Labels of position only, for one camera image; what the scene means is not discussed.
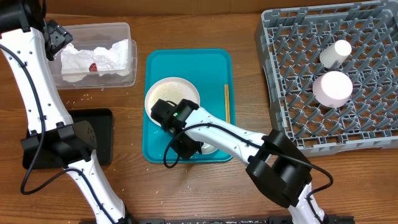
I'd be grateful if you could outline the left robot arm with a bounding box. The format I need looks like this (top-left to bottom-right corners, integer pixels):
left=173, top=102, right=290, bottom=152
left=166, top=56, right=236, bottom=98
left=1, top=1, right=135, bottom=223

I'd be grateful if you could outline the grey bowl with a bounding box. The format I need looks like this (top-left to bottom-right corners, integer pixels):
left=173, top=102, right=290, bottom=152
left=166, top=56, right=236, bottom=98
left=201, top=143, right=217, bottom=154

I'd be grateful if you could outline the grey dishwasher rack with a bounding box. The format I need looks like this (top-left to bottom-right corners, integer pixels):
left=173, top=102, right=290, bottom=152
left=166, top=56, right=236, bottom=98
left=255, top=1, right=397, bottom=157

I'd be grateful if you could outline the black plastic tray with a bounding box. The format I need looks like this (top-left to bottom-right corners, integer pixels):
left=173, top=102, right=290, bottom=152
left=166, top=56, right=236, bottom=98
left=21, top=108, right=113, bottom=169

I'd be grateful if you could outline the white cup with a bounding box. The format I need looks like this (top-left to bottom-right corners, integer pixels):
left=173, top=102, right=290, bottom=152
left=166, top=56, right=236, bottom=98
left=320, top=40, right=352, bottom=69

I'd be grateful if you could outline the white napkin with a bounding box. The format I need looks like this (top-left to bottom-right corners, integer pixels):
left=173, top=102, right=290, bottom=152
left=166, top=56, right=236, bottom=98
left=60, top=39, right=129, bottom=82

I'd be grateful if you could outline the large white plate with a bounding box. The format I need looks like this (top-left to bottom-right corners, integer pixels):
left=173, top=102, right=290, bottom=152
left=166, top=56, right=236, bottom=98
left=144, top=77, right=200, bottom=126

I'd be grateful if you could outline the clear plastic waste bin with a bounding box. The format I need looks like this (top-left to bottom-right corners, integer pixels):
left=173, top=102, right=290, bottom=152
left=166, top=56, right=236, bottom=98
left=49, top=22, right=137, bottom=90

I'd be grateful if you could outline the wooden chopstick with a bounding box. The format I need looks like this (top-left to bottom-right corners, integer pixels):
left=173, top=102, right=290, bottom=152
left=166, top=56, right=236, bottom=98
left=224, top=84, right=229, bottom=123
left=226, top=84, right=231, bottom=124

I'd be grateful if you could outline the red snack wrapper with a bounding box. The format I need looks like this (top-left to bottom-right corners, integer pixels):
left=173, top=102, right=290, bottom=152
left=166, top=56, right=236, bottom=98
left=89, top=63, right=97, bottom=72

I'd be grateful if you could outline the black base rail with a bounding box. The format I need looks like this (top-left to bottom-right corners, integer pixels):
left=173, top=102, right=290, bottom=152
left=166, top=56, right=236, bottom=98
left=133, top=215, right=355, bottom=224

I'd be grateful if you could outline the left wooden chopstick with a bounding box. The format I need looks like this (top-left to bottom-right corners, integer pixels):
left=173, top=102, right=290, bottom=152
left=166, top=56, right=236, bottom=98
left=224, top=84, right=229, bottom=123

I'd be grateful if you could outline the teal serving tray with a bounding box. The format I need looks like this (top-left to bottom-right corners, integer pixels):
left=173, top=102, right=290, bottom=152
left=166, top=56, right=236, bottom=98
left=142, top=49, right=236, bottom=164

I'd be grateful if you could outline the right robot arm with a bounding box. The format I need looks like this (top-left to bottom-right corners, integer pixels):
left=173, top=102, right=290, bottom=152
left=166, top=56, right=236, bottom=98
left=150, top=99, right=326, bottom=223

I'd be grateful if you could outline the right wooden chopstick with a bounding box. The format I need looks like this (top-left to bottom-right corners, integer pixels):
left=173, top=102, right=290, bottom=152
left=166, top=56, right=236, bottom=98
left=226, top=84, right=231, bottom=124

